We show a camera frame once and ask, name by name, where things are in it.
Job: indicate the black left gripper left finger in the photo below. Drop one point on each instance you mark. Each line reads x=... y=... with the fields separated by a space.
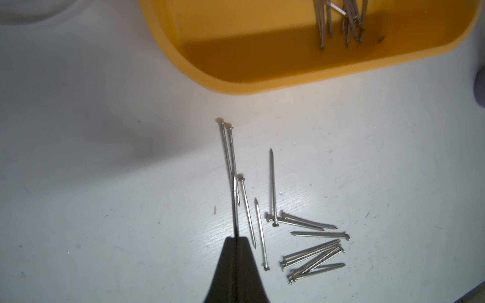
x=223 y=286

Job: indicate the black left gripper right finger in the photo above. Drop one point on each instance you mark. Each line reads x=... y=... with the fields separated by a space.
x=249 y=287

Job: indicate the yellow plastic storage box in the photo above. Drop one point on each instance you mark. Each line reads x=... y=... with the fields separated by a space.
x=244 y=47

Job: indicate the purple ceramic mug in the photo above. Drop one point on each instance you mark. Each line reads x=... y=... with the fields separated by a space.
x=479 y=87

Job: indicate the steel nail slanted lower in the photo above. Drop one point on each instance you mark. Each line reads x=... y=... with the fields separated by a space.
x=262 y=237

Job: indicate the steel nail short centre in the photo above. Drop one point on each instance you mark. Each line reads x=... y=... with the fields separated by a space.
x=241 y=180

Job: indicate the white utensil holder cup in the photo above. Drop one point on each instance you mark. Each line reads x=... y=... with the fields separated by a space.
x=20 y=12

